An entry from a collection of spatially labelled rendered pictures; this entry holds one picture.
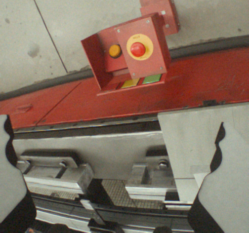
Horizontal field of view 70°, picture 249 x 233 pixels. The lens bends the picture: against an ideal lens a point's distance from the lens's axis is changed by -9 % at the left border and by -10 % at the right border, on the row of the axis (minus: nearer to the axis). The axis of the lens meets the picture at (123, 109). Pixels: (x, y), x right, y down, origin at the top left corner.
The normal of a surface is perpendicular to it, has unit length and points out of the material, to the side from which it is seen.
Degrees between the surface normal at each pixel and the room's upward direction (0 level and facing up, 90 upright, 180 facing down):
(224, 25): 0
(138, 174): 90
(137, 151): 0
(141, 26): 0
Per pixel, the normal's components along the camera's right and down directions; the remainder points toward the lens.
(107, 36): -0.30, 0.53
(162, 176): -0.32, -0.84
